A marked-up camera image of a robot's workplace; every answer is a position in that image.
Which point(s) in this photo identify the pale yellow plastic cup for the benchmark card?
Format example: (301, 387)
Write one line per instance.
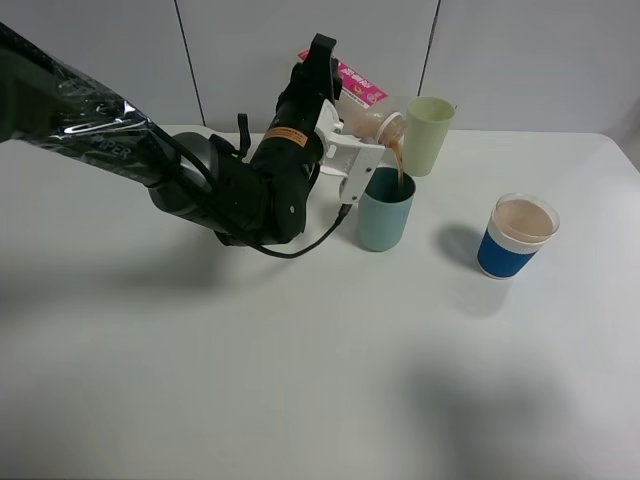
(428, 122)

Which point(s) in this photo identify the clear plastic drink bottle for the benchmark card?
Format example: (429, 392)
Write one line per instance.
(368, 112)

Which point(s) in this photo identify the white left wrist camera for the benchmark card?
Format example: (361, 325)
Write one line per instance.
(346, 156)

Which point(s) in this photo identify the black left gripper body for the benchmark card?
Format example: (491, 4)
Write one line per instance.
(290, 142)

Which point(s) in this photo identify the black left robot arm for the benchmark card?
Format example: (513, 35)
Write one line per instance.
(252, 195)

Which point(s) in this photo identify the teal plastic cup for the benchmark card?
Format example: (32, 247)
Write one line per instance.
(384, 209)

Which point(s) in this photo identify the blue sleeved clear cup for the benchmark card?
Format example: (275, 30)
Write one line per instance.
(518, 227)

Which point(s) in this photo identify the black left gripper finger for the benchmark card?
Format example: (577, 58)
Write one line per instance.
(337, 82)
(319, 66)

